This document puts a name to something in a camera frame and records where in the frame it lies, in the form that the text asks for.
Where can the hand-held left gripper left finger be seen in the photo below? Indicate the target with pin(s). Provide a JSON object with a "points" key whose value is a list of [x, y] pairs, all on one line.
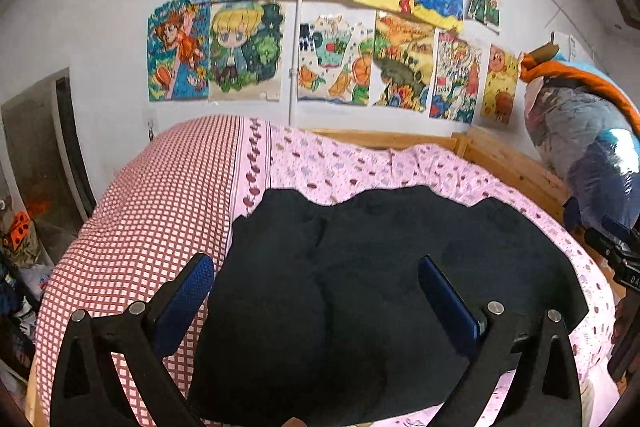
{"points": [[185, 292]]}

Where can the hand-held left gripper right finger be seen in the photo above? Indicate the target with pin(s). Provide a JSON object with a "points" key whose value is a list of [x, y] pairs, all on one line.
{"points": [[450, 302]]}

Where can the black padded jacket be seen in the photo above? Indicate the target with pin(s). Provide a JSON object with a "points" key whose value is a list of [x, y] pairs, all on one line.
{"points": [[370, 287]]}

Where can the clear plastic bag of clothes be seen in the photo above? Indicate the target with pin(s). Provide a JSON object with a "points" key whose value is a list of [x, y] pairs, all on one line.
{"points": [[580, 132]]}

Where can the red checked quilt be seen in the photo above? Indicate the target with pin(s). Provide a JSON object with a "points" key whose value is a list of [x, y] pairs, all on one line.
{"points": [[150, 207]]}

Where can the pile of clutter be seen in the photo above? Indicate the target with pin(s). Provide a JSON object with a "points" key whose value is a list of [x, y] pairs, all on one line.
{"points": [[22, 297]]}

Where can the orange cloth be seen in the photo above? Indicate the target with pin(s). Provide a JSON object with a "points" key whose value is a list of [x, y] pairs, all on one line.
{"points": [[600, 87]]}

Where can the pink floral bedsheet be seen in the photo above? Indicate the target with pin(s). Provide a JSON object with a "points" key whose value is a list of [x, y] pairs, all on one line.
{"points": [[350, 162]]}

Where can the orange spotted toy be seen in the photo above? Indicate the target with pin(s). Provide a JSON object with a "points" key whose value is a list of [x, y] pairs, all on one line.
{"points": [[19, 229]]}

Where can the framed glass panel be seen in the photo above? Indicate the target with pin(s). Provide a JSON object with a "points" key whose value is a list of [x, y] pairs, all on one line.
{"points": [[45, 147]]}

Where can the wooden bed frame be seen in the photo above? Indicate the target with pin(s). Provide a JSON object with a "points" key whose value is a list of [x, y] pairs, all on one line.
{"points": [[510, 167]]}

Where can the yellow chick wall drawing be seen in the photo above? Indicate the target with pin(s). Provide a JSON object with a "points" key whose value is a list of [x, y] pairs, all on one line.
{"points": [[500, 84]]}

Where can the small white wall paper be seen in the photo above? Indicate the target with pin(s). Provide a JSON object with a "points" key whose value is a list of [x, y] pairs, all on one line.
{"points": [[570, 44]]}

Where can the red white cartoon wall drawing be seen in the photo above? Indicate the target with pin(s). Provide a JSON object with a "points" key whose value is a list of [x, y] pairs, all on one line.
{"points": [[456, 77]]}

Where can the orange-haired girl wall drawing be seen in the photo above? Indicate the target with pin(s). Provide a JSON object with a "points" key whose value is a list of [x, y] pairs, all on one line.
{"points": [[177, 52]]}

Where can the dinosaur wall drawing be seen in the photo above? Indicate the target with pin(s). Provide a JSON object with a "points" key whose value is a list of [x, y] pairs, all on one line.
{"points": [[402, 62]]}

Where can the blonde girl wall drawing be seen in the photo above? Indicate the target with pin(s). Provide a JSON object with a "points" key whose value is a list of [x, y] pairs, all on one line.
{"points": [[245, 49]]}

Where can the white wall pipe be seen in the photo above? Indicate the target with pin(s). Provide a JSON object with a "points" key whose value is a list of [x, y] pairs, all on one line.
{"points": [[293, 57]]}

